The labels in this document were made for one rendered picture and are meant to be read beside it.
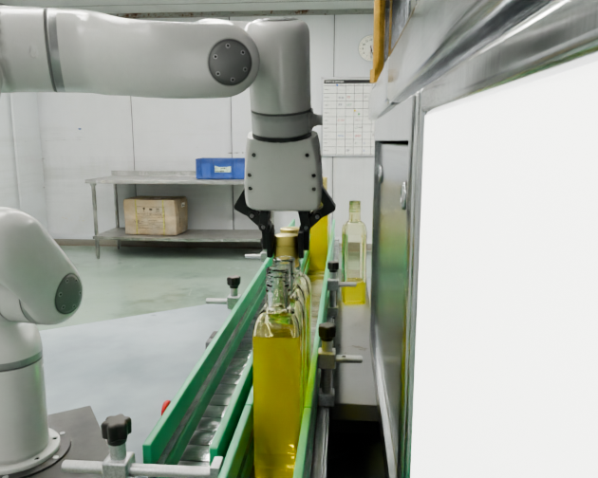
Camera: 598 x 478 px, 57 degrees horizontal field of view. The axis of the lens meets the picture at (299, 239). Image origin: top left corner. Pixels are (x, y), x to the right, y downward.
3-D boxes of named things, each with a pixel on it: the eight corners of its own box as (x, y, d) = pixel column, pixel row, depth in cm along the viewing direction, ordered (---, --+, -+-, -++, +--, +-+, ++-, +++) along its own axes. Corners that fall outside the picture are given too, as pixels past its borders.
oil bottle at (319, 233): (327, 270, 174) (327, 182, 169) (309, 270, 175) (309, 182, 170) (327, 266, 180) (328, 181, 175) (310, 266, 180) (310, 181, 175)
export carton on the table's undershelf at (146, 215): (122, 234, 614) (121, 198, 607) (140, 228, 656) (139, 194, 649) (176, 236, 603) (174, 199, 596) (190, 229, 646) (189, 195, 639)
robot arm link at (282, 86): (182, 23, 57) (172, 18, 65) (194, 123, 62) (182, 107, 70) (318, 16, 61) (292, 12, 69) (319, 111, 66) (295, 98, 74)
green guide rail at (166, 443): (154, 510, 61) (150, 445, 59) (144, 510, 61) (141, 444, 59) (294, 237, 232) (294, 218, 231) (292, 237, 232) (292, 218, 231)
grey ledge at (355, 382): (384, 460, 88) (386, 395, 86) (329, 457, 88) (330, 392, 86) (364, 295, 181) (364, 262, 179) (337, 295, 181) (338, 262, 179)
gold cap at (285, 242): (297, 268, 74) (297, 237, 74) (271, 267, 75) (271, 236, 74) (299, 263, 78) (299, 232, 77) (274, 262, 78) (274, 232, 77)
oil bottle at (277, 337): (299, 484, 66) (299, 315, 62) (253, 482, 67) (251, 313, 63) (303, 457, 72) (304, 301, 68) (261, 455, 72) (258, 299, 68)
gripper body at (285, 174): (324, 117, 72) (324, 196, 76) (247, 117, 73) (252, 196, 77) (320, 131, 65) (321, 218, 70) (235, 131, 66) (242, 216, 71)
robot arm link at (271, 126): (324, 102, 71) (324, 123, 72) (256, 102, 72) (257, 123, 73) (320, 115, 64) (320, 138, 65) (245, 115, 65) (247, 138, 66)
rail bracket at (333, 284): (355, 319, 128) (357, 264, 126) (327, 318, 129) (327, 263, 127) (355, 314, 132) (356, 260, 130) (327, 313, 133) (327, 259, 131)
